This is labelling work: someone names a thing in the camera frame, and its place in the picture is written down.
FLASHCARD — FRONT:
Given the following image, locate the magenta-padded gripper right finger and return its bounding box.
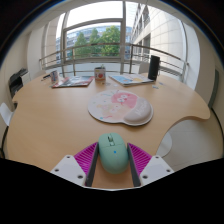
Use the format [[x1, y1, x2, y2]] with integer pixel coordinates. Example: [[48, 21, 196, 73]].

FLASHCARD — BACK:
[[127, 142, 175, 188]]

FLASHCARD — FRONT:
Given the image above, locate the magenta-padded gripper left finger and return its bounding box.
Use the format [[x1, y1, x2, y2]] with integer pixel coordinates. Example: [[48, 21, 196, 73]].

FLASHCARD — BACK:
[[49, 141, 100, 188]]

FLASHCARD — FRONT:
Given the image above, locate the mint green computer mouse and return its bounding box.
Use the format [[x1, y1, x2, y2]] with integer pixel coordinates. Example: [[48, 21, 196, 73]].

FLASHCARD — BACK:
[[97, 132, 130, 175]]

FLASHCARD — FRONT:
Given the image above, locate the pastel cartoon mouse pad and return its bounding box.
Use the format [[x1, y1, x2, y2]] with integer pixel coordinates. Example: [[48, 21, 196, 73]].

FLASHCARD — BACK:
[[87, 88, 155, 127]]

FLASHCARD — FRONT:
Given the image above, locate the white chair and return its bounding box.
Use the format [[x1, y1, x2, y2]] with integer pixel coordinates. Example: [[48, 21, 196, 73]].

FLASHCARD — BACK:
[[138, 62, 151, 75], [0, 101, 15, 128]]

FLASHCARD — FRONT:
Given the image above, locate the red cover magazine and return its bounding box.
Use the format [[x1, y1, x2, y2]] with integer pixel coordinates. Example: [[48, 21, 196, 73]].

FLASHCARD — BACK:
[[51, 75, 95, 89]]

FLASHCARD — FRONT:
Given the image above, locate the blue and yellow picture book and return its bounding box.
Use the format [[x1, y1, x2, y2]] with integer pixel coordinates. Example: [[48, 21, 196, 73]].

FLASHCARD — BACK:
[[108, 73, 155, 88]]

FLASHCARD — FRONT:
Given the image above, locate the black and white printer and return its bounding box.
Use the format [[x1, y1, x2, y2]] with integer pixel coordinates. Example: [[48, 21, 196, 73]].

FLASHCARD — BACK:
[[8, 68, 32, 99]]

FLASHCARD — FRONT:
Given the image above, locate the black cylindrical speaker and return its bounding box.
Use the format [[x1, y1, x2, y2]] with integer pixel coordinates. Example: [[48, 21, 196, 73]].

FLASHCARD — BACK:
[[147, 55, 161, 81]]

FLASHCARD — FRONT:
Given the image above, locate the metal balcony railing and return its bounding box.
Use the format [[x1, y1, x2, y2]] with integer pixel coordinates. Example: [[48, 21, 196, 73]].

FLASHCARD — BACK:
[[38, 42, 190, 83]]

